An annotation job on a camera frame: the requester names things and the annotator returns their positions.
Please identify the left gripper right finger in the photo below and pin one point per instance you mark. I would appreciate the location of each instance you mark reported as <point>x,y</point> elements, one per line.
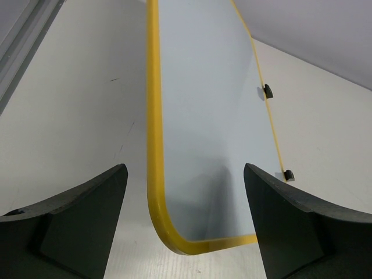
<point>303,236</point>

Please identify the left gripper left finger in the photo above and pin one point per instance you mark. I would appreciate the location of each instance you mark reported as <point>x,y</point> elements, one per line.
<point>68,235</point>

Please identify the yellow framed whiteboard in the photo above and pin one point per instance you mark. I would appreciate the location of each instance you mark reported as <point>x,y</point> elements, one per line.
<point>208,116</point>

